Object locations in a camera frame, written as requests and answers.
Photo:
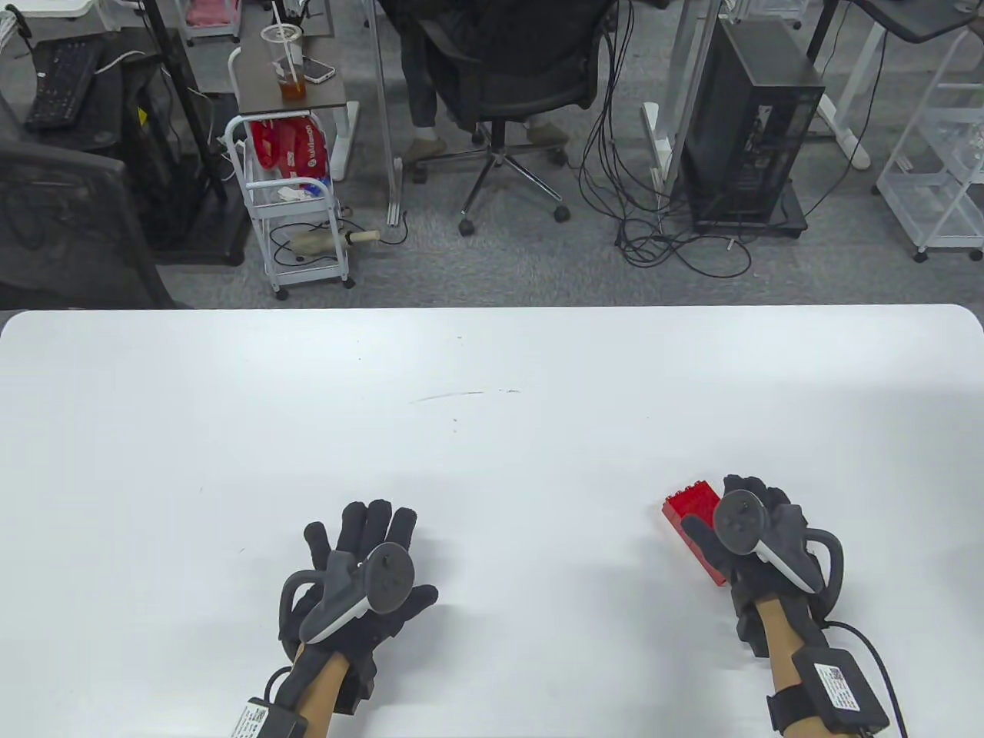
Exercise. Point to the grey controller on right glove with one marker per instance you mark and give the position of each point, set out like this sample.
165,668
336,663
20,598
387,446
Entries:
742,523

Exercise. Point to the person's right thumb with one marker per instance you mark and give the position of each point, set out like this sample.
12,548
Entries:
698,534

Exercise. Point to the white desk leg frame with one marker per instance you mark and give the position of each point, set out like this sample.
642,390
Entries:
842,108

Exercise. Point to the red plastic bag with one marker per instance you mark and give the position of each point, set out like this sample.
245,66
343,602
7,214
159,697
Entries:
292,146

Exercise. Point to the person's right forearm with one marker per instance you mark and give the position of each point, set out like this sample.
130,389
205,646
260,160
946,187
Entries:
780,646

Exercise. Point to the person's right hand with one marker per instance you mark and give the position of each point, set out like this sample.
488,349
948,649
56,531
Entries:
772,588

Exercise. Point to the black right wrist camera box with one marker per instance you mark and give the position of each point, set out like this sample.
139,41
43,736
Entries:
834,684

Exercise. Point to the person's left middle finger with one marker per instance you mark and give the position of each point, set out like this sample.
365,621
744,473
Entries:
379,523

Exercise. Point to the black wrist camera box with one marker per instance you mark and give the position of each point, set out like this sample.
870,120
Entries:
834,684
265,719

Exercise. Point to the black computer tower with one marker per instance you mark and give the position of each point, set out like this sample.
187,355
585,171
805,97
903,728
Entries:
749,123

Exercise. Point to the person's left forearm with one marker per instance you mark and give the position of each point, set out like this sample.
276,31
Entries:
323,692

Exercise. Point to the white smartphone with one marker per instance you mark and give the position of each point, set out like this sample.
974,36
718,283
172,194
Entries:
319,71

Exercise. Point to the beige handheld tool in cart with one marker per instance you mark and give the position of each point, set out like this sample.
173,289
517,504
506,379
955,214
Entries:
330,242

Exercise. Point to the grey controller on left glove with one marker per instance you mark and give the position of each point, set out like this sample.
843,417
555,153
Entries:
369,580

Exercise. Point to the white rolling cart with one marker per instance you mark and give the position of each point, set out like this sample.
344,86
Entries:
296,223

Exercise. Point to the plastic cup with brown drink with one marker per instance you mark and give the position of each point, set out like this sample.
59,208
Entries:
288,69

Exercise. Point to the dark mesh chair back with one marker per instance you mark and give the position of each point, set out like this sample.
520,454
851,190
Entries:
61,223

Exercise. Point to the black keyboard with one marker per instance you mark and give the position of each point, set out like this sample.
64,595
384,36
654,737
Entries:
61,81

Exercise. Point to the grey controller on glove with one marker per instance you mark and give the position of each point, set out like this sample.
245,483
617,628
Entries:
369,580
742,523

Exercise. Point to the black office chair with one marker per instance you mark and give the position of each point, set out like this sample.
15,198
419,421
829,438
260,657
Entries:
507,84

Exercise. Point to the person's left little finger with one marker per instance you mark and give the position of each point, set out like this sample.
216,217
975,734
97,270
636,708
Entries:
318,542

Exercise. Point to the person's left thumb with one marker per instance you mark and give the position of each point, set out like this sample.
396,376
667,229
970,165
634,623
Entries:
421,600

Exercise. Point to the red toy brick block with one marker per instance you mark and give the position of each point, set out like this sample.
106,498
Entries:
696,526

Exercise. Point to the small brown side desk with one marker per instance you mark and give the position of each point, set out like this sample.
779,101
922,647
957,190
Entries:
296,84

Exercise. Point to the person's left hand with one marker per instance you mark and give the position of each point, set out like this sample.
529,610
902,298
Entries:
388,619

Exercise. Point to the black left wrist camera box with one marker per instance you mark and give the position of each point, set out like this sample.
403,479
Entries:
265,719

